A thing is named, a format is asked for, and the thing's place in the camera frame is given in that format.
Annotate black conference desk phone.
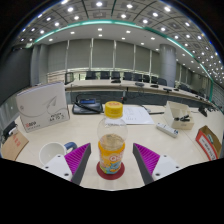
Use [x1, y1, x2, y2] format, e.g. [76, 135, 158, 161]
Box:
[71, 93, 105, 116]

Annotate ceiling lights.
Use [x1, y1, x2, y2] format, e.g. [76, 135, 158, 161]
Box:
[19, 0, 224, 78]

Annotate white patterned mug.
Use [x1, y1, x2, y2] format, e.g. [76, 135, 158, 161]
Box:
[38, 141, 79, 167]

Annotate yellow-capped clear drink bottle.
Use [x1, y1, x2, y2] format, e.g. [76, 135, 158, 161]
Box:
[96, 101, 129, 176]

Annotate small open white box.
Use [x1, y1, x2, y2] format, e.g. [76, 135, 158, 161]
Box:
[163, 100, 196, 131]

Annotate red-edged cardboard box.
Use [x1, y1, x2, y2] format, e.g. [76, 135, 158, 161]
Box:
[195, 125, 223, 162]

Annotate white power strip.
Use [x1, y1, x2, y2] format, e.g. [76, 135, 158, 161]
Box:
[156, 122, 180, 139]

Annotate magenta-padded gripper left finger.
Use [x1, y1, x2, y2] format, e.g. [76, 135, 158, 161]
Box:
[42, 142, 92, 187]

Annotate flat round red coaster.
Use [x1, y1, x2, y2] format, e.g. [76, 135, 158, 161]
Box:
[96, 161, 126, 181]

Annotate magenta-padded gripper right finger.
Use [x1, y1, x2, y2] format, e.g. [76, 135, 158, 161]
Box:
[132, 142, 183, 186]

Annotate white paper ream box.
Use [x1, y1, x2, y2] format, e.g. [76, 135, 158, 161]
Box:
[15, 81, 71, 134]

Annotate dark office chairs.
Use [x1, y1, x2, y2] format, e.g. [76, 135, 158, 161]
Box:
[64, 70, 168, 87]

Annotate brown paper envelope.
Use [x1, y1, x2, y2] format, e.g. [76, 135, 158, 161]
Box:
[0, 129, 30, 162]

